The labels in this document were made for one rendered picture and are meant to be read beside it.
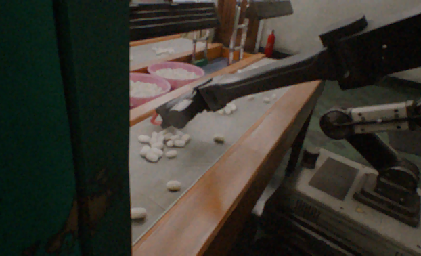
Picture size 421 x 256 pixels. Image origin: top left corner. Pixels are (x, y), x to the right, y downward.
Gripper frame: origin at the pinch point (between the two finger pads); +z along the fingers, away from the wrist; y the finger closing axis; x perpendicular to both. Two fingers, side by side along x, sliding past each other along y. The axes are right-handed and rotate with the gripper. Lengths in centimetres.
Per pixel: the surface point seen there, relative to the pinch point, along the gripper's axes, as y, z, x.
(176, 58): -68, 28, -23
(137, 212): 32.2, -16.6, 13.7
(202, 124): -12.0, -7.5, 8.6
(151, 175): 19.8, -10.4, 11.0
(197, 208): 25.2, -24.4, 19.2
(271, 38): -456, 96, -25
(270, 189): -89, 26, 77
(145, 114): -2.0, 3.6, -3.2
